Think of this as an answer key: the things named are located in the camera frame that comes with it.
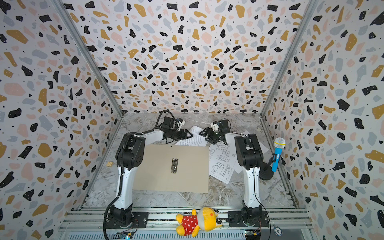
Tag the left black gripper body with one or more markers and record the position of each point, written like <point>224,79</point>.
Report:
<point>176,135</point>

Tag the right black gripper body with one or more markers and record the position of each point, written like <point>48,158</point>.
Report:
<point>210,134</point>

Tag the text printed paper sheet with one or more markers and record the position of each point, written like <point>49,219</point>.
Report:
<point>196,140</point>

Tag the technical drawing paper sheet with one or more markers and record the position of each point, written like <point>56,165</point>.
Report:
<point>223,161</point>

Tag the beige manila folder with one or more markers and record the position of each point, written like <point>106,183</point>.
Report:
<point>154,173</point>

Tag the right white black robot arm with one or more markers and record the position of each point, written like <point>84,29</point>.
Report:
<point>251,198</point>

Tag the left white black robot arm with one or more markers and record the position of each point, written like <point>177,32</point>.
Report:
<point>130,155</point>

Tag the silver folder clip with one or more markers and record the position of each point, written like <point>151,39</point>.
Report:
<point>174,165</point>

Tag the blue toy microphone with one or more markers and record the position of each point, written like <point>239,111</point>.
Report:
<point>279,145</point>

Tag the yellow plush toy red dress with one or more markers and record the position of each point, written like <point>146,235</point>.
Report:
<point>206,219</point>

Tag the right circuit board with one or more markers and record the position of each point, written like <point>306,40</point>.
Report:
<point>253,235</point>

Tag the left green circuit board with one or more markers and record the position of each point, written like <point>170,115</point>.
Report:
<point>123,236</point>

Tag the round white blue badge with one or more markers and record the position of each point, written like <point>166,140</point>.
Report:
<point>278,231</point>

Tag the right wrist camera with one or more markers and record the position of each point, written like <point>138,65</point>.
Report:
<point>215,126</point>

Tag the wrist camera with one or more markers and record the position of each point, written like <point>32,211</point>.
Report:
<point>180,123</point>
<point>215,126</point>

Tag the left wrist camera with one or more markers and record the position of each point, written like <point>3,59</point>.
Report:
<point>180,123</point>

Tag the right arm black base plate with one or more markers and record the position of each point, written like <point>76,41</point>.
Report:
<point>236,220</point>

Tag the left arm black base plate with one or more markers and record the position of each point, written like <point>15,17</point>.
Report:
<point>135,220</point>

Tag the aluminium rail frame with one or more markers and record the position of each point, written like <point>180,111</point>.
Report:
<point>87,224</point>

